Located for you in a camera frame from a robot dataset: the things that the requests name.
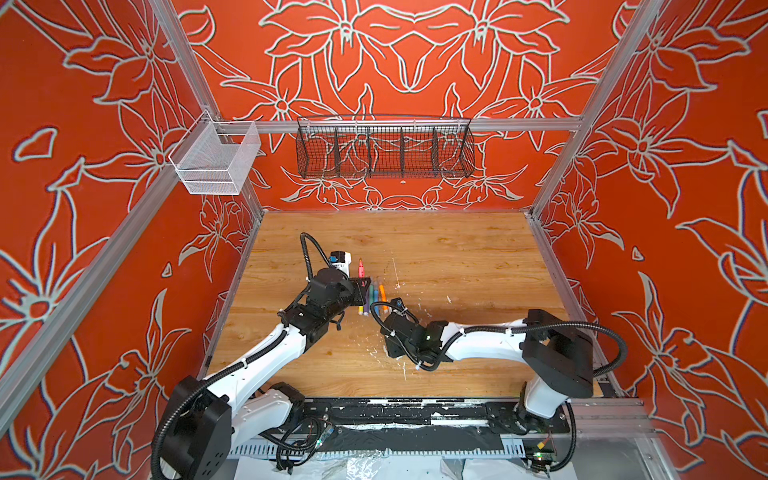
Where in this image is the orange highlighter pen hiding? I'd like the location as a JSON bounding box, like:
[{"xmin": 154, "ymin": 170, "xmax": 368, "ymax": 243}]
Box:
[{"xmin": 378, "ymin": 282, "xmax": 389, "ymax": 316}]

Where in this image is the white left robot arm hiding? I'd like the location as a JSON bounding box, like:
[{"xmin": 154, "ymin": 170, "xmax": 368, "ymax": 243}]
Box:
[{"xmin": 150, "ymin": 267, "xmax": 371, "ymax": 479}]

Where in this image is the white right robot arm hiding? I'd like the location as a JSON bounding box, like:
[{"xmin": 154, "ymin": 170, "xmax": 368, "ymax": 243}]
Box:
[{"xmin": 374, "ymin": 307, "xmax": 594, "ymax": 430}]

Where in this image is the white mesh basket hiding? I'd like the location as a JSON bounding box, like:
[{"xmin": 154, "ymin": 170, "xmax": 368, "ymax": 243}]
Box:
[{"xmin": 169, "ymin": 120, "xmax": 262, "ymax": 196}]

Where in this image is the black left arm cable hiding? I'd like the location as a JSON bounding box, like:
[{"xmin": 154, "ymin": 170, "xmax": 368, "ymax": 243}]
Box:
[{"xmin": 299, "ymin": 232, "xmax": 334, "ymax": 283}]

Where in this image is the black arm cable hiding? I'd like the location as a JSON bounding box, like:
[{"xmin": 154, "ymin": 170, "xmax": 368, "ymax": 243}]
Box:
[
  {"xmin": 368, "ymin": 298, "xmax": 629, "ymax": 379},
  {"xmin": 299, "ymin": 232, "xmax": 334, "ymax": 283}
]

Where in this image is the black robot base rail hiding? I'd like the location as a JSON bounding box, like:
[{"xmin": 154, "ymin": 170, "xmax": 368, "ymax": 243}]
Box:
[{"xmin": 287, "ymin": 397, "xmax": 571, "ymax": 456}]

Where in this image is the black wire basket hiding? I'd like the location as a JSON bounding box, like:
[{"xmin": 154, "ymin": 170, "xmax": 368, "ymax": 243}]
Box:
[{"xmin": 296, "ymin": 114, "xmax": 476, "ymax": 180}]

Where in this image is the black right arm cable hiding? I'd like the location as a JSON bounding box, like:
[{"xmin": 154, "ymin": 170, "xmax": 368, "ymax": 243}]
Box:
[{"xmin": 368, "ymin": 298, "xmax": 629, "ymax": 379}]

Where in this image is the aluminium corner frame post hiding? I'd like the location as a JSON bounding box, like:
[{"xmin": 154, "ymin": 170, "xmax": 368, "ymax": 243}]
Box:
[{"xmin": 151, "ymin": 1, "xmax": 263, "ymax": 220}]

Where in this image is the right aluminium frame post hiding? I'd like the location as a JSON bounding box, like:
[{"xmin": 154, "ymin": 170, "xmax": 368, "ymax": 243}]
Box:
[{"xmin": 528, "ymin": 0, "xmax": 663, "ymax": 220}]

